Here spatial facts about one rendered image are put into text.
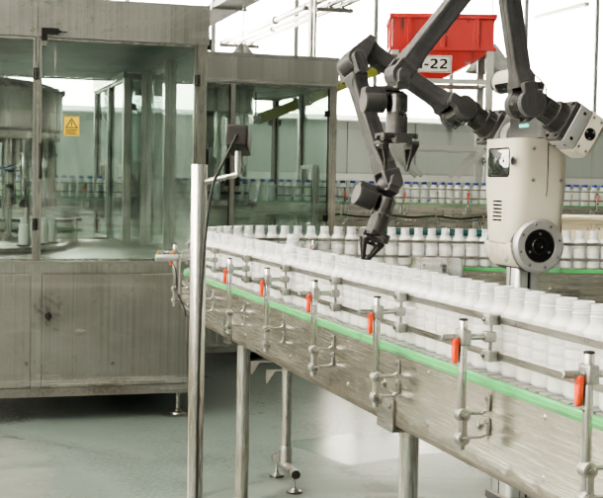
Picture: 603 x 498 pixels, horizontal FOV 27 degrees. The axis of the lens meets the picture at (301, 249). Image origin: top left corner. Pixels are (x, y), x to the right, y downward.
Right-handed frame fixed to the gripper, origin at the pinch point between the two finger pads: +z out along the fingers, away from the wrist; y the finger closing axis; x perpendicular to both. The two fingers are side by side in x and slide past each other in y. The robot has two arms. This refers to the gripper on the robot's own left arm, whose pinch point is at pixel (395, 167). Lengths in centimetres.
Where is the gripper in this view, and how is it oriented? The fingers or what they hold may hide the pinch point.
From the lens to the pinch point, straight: 331.7
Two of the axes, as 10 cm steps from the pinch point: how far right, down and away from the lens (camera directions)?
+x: -3.0, -0.5, 9.5
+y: 9.6, 0.1, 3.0
